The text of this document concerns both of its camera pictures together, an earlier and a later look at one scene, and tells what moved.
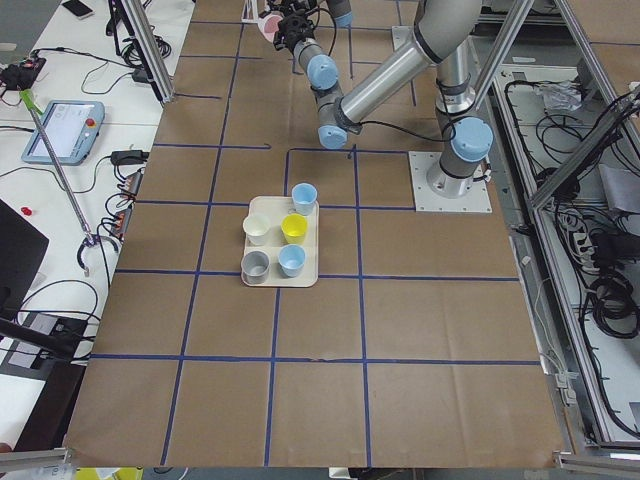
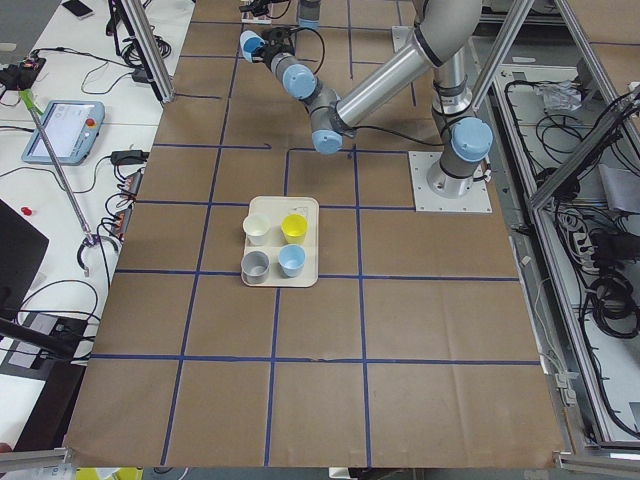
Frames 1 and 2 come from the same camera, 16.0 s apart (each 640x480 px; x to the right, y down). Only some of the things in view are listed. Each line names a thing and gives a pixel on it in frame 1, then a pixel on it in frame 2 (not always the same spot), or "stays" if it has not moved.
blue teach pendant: [71, 128] stays
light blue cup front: [291, 259] stays
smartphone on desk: [78, 8] stays
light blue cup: [303, 198] to [249, 42]
